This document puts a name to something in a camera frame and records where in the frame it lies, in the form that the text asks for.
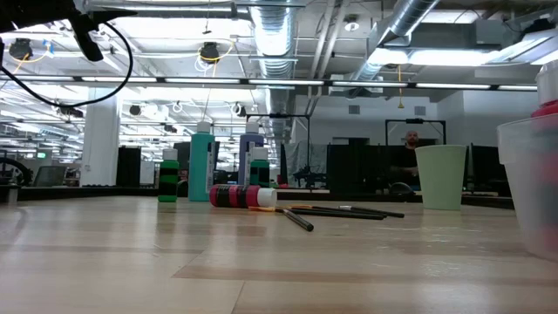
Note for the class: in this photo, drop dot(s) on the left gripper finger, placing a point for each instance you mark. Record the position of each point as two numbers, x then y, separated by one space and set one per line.
109 16

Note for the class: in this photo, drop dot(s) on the small green paint bottle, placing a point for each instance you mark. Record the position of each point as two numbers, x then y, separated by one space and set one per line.
261 172
168 183

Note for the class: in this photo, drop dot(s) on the tall teal paint bottle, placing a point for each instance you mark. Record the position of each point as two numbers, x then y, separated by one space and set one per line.
198 170

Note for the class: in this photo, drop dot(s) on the tall purple paint bottle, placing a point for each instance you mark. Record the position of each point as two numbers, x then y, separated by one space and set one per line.
257 141

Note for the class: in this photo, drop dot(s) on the pale green cup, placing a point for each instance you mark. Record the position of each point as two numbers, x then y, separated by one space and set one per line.
440 179

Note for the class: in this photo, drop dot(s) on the clear plastic bin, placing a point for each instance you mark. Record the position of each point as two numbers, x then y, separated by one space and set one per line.
523 209

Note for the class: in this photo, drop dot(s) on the white square pillar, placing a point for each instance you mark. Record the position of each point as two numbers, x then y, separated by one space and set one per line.
100 139

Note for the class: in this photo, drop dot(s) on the black cabinet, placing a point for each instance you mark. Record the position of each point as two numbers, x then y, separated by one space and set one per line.
128 168

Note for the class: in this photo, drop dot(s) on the black wheel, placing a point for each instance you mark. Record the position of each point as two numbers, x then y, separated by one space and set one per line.
22 168

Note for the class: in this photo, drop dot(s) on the black desk monitor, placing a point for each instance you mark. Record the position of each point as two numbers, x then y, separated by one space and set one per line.
181 154
488 170

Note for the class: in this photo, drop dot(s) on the long linear ceiling light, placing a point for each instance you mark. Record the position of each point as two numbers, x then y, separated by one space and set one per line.
283 82

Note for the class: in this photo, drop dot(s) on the black hook table clamp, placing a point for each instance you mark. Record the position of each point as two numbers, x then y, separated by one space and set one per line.
401 188
183 188

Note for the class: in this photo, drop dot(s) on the round white ceiling sensor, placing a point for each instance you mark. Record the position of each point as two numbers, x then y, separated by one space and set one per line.
351 25

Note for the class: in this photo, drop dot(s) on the grey tarp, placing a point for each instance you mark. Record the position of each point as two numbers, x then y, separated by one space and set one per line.
305 159

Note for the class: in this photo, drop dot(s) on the black partition panel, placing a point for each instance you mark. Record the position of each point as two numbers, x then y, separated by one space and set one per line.
357 170

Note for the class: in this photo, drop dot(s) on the person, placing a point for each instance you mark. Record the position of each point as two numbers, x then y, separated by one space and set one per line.
410 139

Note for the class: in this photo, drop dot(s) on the bright ceiling light panel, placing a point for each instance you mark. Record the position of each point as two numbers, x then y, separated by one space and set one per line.
449 57

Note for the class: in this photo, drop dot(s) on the ribbed silver air duct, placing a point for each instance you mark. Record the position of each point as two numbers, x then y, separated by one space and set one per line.
274 35
410 15

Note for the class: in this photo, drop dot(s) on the black aluminium table frame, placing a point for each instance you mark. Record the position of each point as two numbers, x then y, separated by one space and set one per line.
87 193

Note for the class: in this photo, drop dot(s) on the small silver post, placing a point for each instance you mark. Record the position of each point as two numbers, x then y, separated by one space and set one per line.
12 195

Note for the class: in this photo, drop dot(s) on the black metal frame stand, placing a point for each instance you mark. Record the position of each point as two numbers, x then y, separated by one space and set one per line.
279 115
414 120

